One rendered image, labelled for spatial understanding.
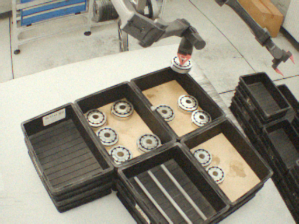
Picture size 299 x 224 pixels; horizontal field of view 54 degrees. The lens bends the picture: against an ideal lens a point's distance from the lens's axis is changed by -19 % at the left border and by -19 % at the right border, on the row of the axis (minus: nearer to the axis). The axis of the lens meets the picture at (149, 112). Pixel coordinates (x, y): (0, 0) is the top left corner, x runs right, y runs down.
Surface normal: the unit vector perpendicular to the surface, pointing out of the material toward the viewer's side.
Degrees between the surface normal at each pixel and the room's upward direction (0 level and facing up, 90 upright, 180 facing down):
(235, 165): 0
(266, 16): 89
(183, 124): 0
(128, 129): 0
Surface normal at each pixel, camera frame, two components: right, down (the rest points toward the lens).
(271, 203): 0.13, -0.66
